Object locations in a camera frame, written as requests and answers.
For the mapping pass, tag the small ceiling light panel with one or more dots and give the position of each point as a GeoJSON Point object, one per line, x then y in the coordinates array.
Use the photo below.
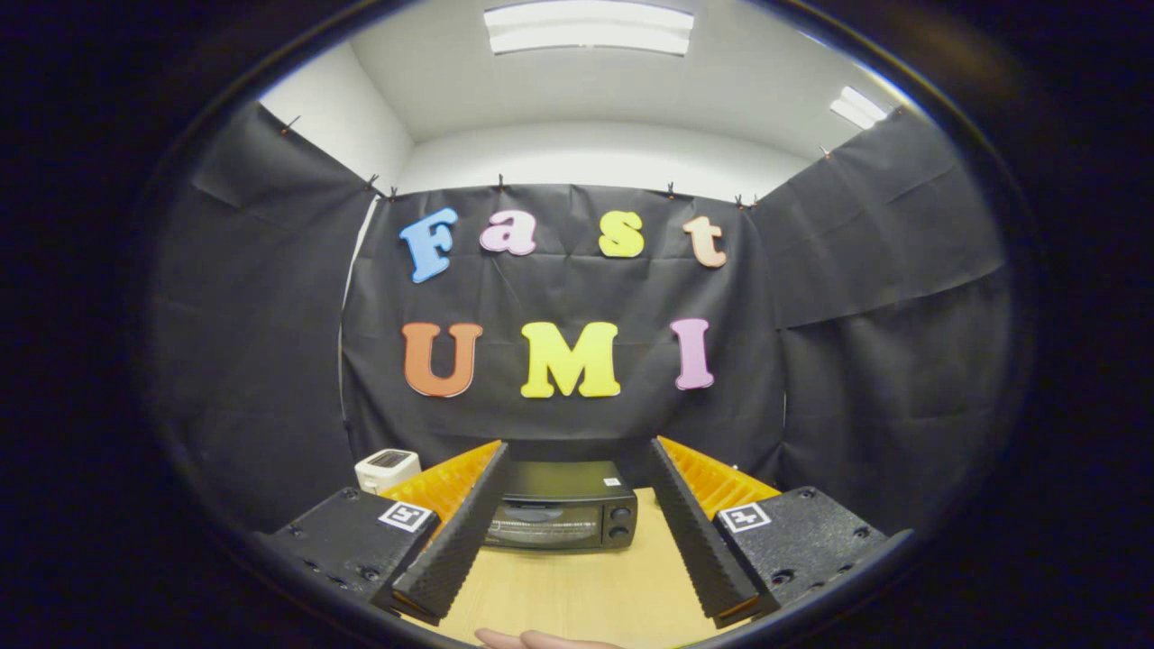
{"type": "Point", "coordinates": [858, 106]}

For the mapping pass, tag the white pop-up toaster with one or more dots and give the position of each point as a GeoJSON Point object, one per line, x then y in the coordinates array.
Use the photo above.
{"type": "Point", "coordinates": [388, 467]}

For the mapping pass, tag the black toaster oven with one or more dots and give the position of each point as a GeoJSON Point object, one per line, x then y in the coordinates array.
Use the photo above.
{"type": "Point", "coordinates": [559, 482]}

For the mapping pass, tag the black backdrop cloth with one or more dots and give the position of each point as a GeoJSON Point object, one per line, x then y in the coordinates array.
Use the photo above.
{"type": "Point", "coordinates": [577, 433]}

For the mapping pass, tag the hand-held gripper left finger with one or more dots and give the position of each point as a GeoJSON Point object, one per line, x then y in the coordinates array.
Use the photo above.
{"type": "Point", "coordinates": [455, 541]}

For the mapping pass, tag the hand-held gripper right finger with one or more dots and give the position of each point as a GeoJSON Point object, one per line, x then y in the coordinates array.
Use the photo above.
{"type": "Point", "coordinates": [699, 541]}

